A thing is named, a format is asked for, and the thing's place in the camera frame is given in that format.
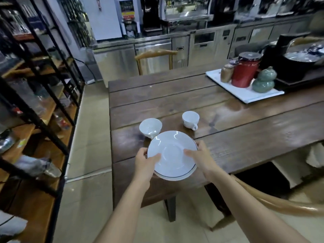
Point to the person's left hand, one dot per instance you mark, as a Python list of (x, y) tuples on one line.
[(143, 161)]

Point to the glass display case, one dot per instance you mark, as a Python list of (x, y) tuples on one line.
[(186, 8)]

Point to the white storage box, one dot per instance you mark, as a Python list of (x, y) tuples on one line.
[(298, 167)]

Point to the black pot with glass lid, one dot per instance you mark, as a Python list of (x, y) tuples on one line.
[(301, 63)]

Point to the dark wooden table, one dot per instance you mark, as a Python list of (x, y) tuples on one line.
[(227, 118)]

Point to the brown ceramic jar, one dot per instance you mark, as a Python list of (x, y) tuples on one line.
[(226, 72)]

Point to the black tea tray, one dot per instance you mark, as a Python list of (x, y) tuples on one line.
[(301, 80)]

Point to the white refrigerator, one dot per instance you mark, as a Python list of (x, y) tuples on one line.
[(102, 17)]

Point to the person's right hand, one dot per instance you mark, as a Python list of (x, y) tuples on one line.
[(205, 156)]

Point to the red canister with dark lid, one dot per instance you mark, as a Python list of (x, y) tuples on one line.
[(244, 70)]

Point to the white saucer with dark rim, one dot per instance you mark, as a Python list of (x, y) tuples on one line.
[(172, 155)]

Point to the stainless steel counter cabinets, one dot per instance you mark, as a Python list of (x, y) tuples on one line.
[(202, 45)]

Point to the black metal shelving rack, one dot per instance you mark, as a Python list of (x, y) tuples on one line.
[(33, 111)]

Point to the person's left thumb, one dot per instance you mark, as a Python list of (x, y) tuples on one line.
[(154, 158)]

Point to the crumpled grey plastic bag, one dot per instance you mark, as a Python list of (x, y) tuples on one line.
[(38, 165)]

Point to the person's right thumb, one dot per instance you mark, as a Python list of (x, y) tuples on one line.
[(191, 153)]

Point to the person's right forearm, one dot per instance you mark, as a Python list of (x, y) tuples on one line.
[(250, 207)]

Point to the white rectangular tray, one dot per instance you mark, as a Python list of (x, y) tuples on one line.
[(243, 89)]

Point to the person's left forearm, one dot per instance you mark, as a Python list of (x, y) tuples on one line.
[(124, 207)]

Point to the white ceramic bowl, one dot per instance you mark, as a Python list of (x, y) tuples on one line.
[(150, 127)]

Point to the green gourd-shaped ceramic jar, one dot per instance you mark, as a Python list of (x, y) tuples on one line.
[(263, 80)]

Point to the black coffee machine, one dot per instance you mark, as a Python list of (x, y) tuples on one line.
[(151, 13)]

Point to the juicer machine with red label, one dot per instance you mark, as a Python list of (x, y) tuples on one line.
[(129, 18)]

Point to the wooden chair with curved back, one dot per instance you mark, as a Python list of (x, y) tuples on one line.
[(155, 59), (278, 199)]

